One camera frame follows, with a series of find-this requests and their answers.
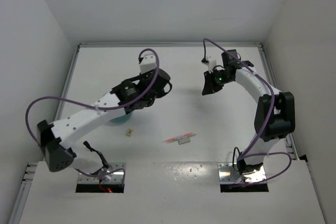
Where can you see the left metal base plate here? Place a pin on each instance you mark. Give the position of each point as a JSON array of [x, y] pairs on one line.
[[114, 174]]

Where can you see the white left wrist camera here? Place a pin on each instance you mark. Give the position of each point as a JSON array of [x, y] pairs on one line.
[[147, 62]]

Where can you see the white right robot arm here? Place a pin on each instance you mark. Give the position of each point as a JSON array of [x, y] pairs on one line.
[[275, 114]]

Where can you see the metal base plate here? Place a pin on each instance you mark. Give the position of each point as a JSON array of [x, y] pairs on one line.
[[114, 174], [228, 174]]

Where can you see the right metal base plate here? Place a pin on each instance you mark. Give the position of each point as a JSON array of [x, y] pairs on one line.
[[228, 174]]

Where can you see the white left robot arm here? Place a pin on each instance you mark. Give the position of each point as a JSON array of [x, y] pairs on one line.
[[56, 139]]

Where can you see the small beige eraser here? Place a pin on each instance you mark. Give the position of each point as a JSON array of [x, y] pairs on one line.
[[129, 132]]

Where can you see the red thin pen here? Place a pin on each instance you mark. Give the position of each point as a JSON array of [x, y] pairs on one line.
[[179, 137]]

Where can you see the grey rectangular eraser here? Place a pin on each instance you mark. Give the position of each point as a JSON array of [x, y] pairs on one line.
[[184, 141]]

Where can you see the teal round organizer container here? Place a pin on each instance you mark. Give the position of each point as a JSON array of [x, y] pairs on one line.
[[120, 120]]

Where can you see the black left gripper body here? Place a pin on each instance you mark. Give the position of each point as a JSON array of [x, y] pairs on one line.
[[151, 98]]

